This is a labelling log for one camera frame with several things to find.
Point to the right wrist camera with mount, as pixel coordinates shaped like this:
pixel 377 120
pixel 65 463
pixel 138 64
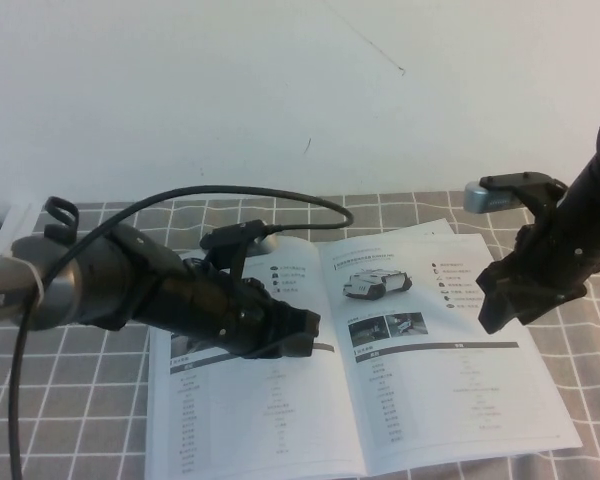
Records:
pixel 485 197

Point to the grey white checked tablecloth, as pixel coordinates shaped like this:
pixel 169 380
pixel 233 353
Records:
pixel 80 400

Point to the white product catalogue book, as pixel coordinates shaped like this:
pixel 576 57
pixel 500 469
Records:
pixel 430 400

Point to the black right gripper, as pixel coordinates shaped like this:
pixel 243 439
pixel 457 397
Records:
pixel 560 270

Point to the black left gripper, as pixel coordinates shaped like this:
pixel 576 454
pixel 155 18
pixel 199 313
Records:
pixel 230 315

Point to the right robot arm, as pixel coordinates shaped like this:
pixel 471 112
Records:
pixel 595 190

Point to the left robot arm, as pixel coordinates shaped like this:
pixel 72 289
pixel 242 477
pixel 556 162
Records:
pixel 95 280

